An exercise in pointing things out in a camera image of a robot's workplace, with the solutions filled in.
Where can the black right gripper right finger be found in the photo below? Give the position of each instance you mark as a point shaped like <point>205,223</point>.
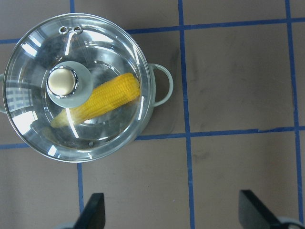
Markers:
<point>253,214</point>

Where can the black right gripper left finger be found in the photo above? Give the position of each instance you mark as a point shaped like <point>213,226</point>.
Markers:
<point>92,217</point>

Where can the glass pot lid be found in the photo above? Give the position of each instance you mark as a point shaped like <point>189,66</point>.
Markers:
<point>74,86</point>

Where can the yellow corn cob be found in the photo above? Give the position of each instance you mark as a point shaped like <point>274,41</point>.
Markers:
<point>104,98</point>

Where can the pale green cooking pot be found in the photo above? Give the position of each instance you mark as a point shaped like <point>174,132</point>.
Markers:
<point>152,86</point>

